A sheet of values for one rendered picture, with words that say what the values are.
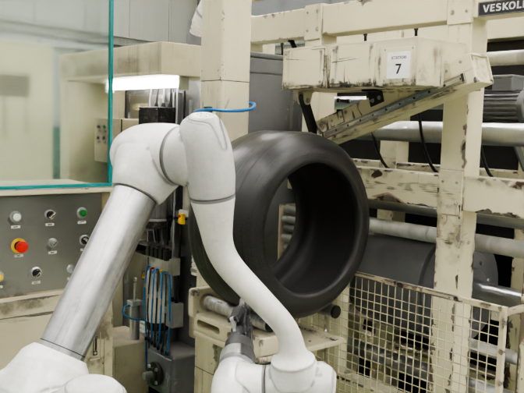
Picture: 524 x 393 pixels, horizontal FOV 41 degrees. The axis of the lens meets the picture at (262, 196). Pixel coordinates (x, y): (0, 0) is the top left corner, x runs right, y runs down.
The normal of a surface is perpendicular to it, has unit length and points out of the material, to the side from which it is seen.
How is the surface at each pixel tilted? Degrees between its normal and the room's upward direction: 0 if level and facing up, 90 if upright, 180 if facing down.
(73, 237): 90
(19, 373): 54
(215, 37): 90
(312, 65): 90
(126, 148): 63
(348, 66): 90
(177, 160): 98
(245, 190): 72
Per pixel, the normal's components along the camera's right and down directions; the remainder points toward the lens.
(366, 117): -0.77, 0.04
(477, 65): 0.62, -0.22
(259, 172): 0.01, -0.39
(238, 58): 0.64, 0.10
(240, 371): 0.00, -0.88
